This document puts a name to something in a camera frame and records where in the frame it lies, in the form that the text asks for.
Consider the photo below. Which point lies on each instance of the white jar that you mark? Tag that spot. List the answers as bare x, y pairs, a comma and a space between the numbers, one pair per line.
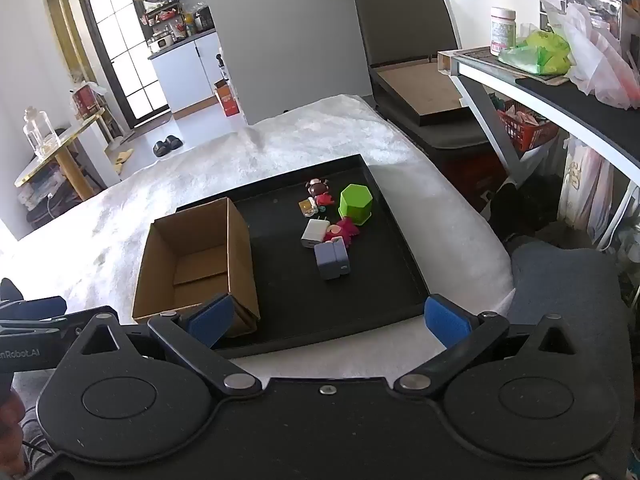
502, 30

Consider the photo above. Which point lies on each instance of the white fluffy blanket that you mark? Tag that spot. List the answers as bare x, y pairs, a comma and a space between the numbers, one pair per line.
200, 170

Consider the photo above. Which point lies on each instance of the white cabinet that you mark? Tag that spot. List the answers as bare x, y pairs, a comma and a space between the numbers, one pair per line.
185, 75

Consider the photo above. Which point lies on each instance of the white hanging bags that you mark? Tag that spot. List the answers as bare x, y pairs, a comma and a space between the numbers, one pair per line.
585, 195

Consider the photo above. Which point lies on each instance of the pink toy figure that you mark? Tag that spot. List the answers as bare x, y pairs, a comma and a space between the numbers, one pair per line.
345, 230

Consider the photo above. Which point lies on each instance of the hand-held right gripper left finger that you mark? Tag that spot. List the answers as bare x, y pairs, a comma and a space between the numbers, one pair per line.
212, 319

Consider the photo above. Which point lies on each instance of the red plastic crate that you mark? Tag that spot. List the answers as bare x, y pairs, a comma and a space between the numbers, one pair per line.
530, 132

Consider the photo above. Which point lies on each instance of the person's grey trouser leg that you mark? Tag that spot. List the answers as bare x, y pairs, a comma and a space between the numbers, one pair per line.
35, 435

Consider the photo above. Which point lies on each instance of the shallow wooden board box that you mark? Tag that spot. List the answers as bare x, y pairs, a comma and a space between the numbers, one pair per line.
420, 90

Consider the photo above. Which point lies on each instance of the grey cushion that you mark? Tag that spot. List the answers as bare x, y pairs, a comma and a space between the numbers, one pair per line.
565, 290

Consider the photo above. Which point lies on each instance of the glass jar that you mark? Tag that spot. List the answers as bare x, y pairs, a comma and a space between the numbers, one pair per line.
39, 132

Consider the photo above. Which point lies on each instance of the round gold side table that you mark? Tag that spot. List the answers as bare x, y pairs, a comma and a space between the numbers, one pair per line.
65, 152

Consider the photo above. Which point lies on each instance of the white plastic bag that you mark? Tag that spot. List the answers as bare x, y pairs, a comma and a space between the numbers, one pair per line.
600, 70

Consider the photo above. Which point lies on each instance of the grey purple charger block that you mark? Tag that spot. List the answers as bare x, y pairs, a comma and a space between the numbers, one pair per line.
331, 260

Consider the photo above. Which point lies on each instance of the green plastic bag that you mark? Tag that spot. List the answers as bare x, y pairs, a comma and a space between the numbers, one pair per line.
537, 52

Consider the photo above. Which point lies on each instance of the small yellow perfume bottle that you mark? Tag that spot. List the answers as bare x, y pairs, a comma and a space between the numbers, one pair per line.
307, 207

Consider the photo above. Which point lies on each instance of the white charger plug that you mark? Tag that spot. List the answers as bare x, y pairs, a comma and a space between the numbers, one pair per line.
312, 234

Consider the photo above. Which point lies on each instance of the tan slippers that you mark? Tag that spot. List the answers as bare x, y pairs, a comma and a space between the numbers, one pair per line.
121, 160

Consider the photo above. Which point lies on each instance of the brown cardboard box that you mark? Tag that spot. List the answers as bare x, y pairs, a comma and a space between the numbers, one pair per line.
192, 260

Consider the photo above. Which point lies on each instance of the orange cardboard box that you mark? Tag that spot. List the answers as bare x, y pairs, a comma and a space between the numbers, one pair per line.
229, 102

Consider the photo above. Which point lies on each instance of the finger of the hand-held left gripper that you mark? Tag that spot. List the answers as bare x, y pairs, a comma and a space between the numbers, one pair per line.
35, 307

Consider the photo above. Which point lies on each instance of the green hexagonal container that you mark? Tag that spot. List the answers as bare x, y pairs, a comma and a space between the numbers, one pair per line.
356, 205

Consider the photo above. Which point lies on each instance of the black slipper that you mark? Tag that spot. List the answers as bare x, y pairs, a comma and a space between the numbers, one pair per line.
175, 142
161, 149

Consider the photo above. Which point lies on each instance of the brown doll figure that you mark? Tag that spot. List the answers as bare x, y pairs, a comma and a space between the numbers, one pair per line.
319, 190

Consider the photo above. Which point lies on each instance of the dark printed box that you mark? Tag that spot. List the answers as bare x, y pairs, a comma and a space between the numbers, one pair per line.
590, 2

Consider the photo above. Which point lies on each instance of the red canister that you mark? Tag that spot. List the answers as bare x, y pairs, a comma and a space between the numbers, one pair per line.
85, 100

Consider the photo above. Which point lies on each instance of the grey chair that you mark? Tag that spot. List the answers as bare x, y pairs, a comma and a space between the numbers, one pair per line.
405, 25

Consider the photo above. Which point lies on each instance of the black framed glass door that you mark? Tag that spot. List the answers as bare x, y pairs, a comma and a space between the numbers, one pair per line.
125, 50

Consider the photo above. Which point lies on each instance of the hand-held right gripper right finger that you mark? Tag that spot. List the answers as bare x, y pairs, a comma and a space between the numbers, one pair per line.
446, 322

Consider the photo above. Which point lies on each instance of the white desk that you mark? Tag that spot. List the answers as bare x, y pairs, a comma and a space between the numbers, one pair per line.
580, 110

